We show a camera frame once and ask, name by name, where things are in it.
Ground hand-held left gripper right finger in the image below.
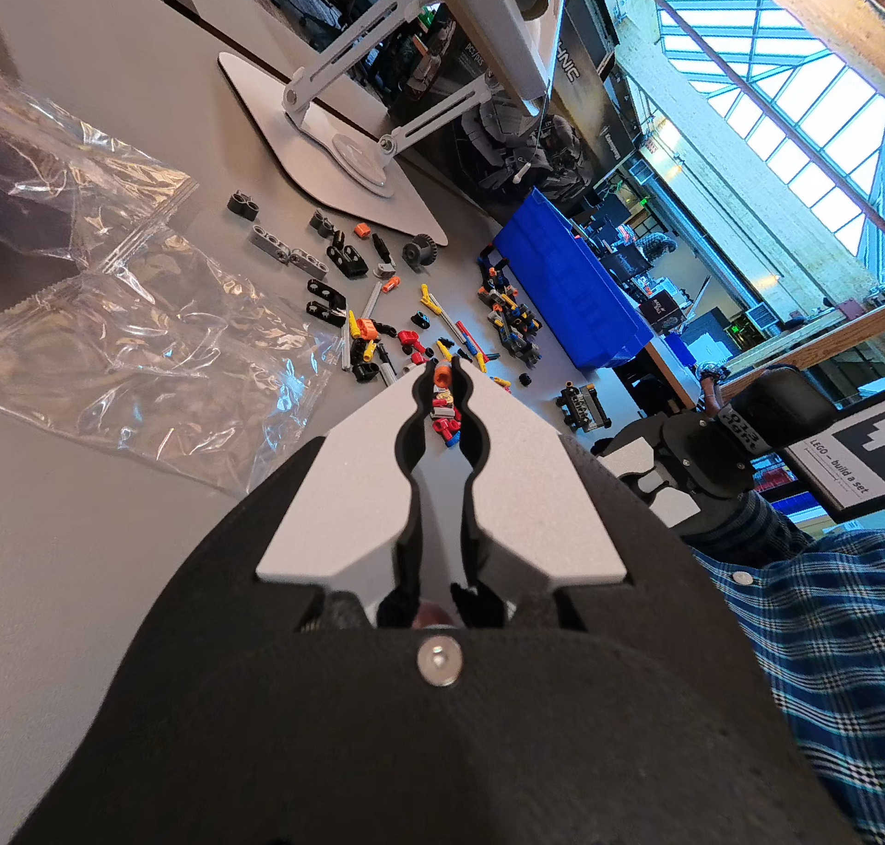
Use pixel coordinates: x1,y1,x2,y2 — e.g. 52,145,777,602
449,356,628,618

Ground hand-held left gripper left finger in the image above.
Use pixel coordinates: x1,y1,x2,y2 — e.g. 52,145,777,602
254,360,433,628

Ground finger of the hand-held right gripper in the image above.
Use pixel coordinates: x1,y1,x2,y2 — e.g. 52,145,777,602
635,472,703,530
598,440,655,477

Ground orange grey lego subassembly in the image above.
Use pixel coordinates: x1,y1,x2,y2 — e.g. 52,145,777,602
427,360,461,422

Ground person's right forearm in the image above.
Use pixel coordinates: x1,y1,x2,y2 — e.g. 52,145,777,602
681,489,817,569

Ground small black lego assembly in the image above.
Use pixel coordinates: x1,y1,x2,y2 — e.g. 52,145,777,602
555,382,614,434

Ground long multicolour lego chassis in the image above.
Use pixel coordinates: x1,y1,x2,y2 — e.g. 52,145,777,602
475,254,543,367

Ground pile of small lego pieces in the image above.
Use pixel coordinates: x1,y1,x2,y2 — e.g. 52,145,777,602
341,275,535,448

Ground black angled lego piece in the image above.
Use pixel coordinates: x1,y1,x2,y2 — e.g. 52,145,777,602
324,230,369,280

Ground black lego set box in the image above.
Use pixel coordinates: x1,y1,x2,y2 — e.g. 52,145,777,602
387,0,638,205

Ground black cardboard box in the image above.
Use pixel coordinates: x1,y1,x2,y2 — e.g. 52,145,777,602
639,290,685,334

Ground black framed task sign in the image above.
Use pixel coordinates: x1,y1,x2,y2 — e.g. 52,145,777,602
783,403,885,522

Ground blue storage bin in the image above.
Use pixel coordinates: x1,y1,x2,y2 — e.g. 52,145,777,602
492,187,655,371

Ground person's plaid shirt torso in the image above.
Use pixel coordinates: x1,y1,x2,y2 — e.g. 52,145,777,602
691,523,885,845

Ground large empty clear bag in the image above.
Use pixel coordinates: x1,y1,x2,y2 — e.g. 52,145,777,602
0,230,341,498

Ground white book stand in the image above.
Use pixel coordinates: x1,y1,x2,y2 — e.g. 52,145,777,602
218,0,576,246

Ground black lego frame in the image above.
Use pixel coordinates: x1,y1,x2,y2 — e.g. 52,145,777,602
306,278,347,328

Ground thin cord with white tip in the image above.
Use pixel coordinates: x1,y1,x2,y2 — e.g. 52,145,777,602
515,2,562,184

